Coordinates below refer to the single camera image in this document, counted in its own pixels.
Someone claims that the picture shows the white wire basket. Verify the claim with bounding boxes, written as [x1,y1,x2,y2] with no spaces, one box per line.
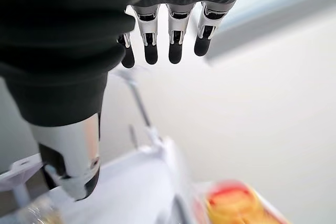
[192,179,292,224]

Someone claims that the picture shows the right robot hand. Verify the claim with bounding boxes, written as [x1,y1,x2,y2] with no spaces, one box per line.
[0,0,254,201]

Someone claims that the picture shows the yellow container red lid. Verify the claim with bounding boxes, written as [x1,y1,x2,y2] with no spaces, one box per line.
[205,182,266,224]

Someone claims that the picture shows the metal IV pole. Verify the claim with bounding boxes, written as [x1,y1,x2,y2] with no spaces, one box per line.
[108,65,165,152]

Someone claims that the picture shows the small yellow round object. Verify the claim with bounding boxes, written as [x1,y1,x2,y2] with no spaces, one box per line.
[15,195,65,224]

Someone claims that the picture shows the white medical cart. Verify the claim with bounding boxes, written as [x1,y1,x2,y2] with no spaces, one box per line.
[0,134,201,224]

